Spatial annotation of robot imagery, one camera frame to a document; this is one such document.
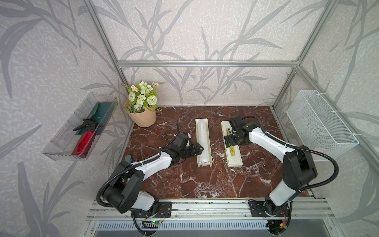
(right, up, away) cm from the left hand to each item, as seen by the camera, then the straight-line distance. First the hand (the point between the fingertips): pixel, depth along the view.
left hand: (199, 150), depth 87 cm
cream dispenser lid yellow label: (+21, -3, +4) cm, 21 cm away
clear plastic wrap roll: (+2, +6, +7) cm, 9 cm away
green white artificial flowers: (-34, +32, 0) cm, 47 cm away
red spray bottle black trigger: (-47, +10, -27) cm, 55 cm away
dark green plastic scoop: (-50, +19, -16) cm, 56 cm away
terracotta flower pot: (-38, +19, +12) cm, 44 cm away
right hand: (+20, +5, +4) cm, 21 cm away
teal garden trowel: (-45, -6, +4) cm, 45 cm away
